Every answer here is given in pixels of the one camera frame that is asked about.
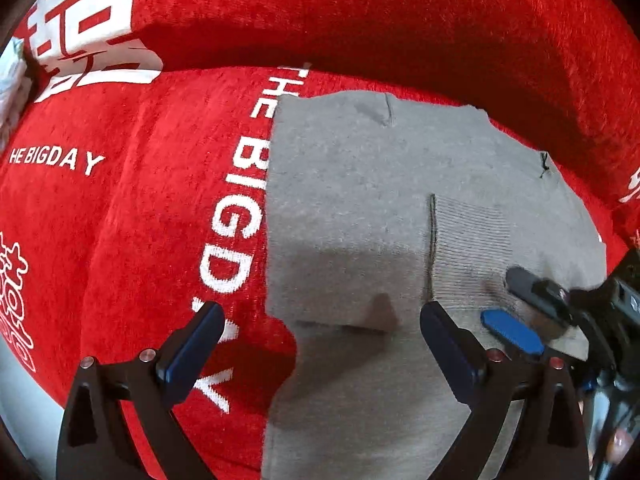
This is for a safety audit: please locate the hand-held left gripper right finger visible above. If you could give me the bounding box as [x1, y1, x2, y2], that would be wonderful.
[420, 301, 591, 480]

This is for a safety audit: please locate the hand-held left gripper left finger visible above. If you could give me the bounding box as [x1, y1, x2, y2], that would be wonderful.
[56, 301, 226, 480]

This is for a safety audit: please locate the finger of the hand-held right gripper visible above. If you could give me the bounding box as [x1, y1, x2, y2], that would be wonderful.
[480, 309, 547, 359]
[505, 266, 576, 331]

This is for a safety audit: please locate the grey knitted sweater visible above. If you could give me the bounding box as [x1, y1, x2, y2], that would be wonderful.
[260, 91, 608, 480]

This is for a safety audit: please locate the person's right hand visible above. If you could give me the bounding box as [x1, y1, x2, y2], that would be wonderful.
[602, 427, 640, 468]

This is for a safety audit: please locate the red printed sofa cover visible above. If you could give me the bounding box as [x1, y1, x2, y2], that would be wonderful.
[0, 0, 640, 480]

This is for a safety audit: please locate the white patterned cloth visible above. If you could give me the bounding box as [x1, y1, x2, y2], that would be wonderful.
[0, 40, 32, 133]

